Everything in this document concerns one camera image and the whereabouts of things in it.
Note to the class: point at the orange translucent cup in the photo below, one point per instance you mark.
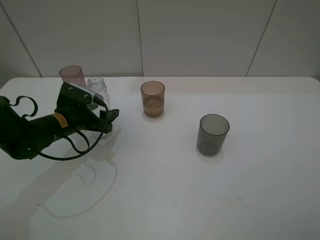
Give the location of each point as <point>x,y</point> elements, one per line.
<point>153,98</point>

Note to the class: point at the mauve translucent cup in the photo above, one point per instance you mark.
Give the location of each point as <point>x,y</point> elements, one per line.
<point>73,74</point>

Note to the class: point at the grey translucent cup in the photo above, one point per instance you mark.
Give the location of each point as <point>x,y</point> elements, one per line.
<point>212,132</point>

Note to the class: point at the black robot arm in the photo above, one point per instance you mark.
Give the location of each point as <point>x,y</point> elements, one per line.
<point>25,139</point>

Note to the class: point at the clear plastic water bottle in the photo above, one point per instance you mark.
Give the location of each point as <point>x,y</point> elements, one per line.
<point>98,85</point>

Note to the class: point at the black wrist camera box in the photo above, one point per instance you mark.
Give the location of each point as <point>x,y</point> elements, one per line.
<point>71,94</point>

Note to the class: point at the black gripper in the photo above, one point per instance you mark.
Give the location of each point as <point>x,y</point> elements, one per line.
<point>73,115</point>

